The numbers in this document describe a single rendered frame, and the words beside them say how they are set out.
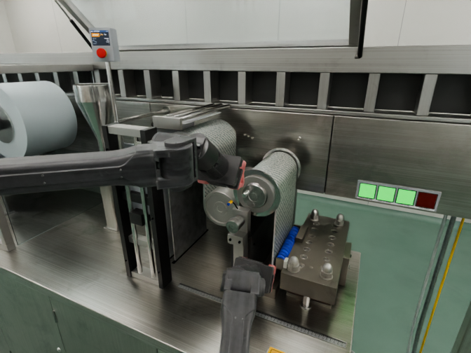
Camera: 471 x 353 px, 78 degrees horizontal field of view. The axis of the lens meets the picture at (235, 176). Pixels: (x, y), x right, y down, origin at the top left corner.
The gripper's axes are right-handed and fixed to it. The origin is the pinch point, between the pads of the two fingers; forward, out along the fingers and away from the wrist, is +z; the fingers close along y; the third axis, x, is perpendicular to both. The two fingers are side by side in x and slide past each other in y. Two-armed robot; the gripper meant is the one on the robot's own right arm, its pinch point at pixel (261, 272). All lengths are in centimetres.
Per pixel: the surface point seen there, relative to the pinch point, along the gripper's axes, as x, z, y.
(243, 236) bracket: 8.3, -0.8, -7.1
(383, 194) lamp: 32, 29, 30
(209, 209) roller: 13.9, 3.2, -22.0
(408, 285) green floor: -8, 187, 68
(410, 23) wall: 221, 186, 42
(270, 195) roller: 21.3, -2.8, -1.0
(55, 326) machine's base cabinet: -43, 8, -77
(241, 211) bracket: 15.1, -2.1, -8.8
